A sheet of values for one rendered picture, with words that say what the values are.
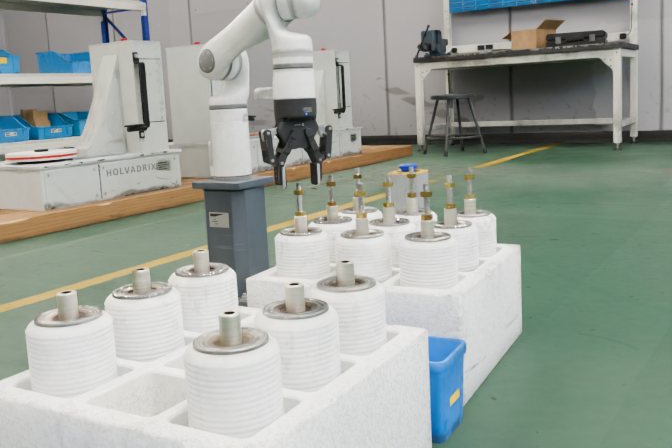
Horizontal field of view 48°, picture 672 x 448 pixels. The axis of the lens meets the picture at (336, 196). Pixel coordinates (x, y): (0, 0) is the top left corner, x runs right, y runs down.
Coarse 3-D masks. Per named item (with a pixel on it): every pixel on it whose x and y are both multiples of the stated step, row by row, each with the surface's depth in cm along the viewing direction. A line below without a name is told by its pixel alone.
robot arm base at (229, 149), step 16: (224, 112) 177; (240, 112) 178; (224, 128) 177; (240, 128) 178; (208, 144) 182; (224, 144) 178; (240, 144) 179; (224, 160) 178; (240, 160) 179; (224, 176) 179; (240, 176) 179
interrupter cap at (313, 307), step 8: (272, 304) 87; (280, 304) 86; (312, 304) 86; (320, 304) 86; (264, 312) 83; (272, 312) 83; (280, 312) 83; (288, 312) 84; (304, 312) 83; (312, 312) 83; (320, 312) 82
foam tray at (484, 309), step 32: (512, 256) 142; (256, 288) 130; (384, 288) 120; (416, 288) 119; (480, 288) 123; (512, 288) 142; (416, 320) 117; (448, 320) 115; (480, 320) 123; (512, 320) 143; (480, 352) 124; (480, 384) 124
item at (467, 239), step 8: (472, 224) 133; (448, 232) 129; (456, 232) 129; (464, 232) 129; (472, 232) 130; (456, 240) 129; (464, 240) 129; (472, 240) 130; (464, 248) 129; (472, 248) 130; (464, 256) 129; (472, 256) 130; (464, 264) 129; (472, 264) 130
